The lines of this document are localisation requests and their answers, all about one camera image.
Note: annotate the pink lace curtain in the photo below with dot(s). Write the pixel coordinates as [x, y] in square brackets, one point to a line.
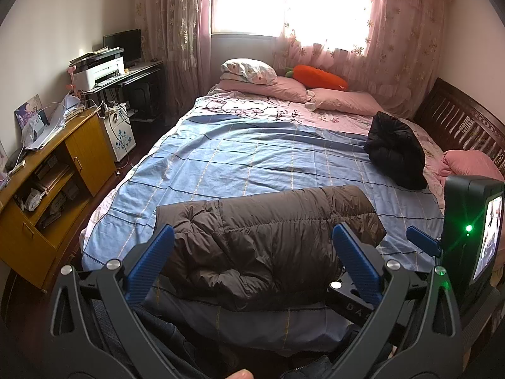
[173, 27]
[402, 47]

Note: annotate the person's dark clothing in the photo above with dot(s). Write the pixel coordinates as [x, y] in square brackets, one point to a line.
[221, 359]

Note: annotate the orange carrot plush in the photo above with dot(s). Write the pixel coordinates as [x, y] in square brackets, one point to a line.
[319, 77]

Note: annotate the person's left hand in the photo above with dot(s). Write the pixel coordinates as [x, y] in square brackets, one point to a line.
[241, 374]

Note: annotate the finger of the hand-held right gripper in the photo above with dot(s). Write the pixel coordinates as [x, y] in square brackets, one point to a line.
[424, 241]
[345, 302]

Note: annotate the white floral pillow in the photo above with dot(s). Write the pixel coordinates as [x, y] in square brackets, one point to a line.
[246, 69]

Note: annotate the black computer monitor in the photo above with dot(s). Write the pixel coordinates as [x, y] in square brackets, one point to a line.
[122, 45]

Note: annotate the blue striped bed sheet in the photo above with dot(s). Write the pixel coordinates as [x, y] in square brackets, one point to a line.
[256, 158]

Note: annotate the black down jacket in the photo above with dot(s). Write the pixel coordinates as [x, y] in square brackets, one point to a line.
[394, 146]

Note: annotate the brown down jacket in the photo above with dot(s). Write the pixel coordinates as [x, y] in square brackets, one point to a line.
[256, 244]

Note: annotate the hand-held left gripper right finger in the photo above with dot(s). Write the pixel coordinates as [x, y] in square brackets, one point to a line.
[355, 262]

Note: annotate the bright window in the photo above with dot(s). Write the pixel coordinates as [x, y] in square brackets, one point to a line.
[244, 0]

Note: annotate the white flower-print small cabinet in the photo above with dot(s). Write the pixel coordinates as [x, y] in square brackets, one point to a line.
[122, 138]

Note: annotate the pink pillow by headboard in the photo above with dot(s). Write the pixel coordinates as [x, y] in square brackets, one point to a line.
[465, 162]

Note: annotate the purple photo frame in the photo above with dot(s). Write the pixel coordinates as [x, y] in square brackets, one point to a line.
[25, 110]

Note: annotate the white printer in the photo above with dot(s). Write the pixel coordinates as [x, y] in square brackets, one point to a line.
[98, 75]

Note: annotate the clear plastic bag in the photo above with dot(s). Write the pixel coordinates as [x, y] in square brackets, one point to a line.
[55, 120]

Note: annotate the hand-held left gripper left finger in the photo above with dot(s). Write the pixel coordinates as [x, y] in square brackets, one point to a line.
[150, 262]

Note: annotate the dark wooden headboard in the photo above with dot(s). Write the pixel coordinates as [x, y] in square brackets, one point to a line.
[453, 118]

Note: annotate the yellow wooden cabinet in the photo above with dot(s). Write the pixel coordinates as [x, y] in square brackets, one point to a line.
[86, 154]

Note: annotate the dark flat scanner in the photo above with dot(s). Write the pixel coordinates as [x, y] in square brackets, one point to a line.
[98, 56]

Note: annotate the pink stand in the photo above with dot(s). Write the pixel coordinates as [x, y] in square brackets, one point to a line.
[75, 83]

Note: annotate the black computer desk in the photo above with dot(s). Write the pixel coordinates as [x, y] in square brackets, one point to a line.
[146, 69]

